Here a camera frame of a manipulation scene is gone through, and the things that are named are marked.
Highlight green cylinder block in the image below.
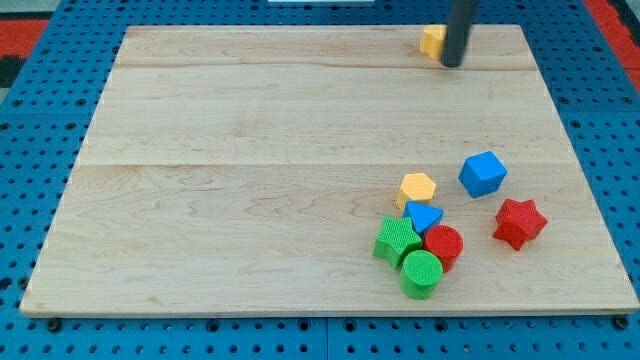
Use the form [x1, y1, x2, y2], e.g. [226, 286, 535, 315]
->
[399, 250, 443, 300]

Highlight light wooden board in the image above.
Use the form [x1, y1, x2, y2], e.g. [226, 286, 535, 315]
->
[20, 25, 639, 318]

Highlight green star block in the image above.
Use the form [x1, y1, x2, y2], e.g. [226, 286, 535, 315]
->
[373, 217, 422, 269]

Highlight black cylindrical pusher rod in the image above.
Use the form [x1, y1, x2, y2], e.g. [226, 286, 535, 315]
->
[440, 0, 480, 68]

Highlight yellow heart block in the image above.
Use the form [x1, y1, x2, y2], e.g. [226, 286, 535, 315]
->
[419, 24, 447, 60]

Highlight blue triangle block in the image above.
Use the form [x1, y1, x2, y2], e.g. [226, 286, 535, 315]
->
[403, 201, 444, 236]

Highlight red star block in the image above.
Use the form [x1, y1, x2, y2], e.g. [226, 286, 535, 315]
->
[493, 199, 548, 251]

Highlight yellow hexagon block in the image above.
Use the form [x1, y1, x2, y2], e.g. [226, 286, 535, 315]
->
[395, 173, 437, 210]

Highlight blue cube block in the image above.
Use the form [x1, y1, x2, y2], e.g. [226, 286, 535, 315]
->
[458, 151, 508, 198]

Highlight red cylinder block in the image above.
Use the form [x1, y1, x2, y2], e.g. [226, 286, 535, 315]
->
[423, 225, 464, 273]

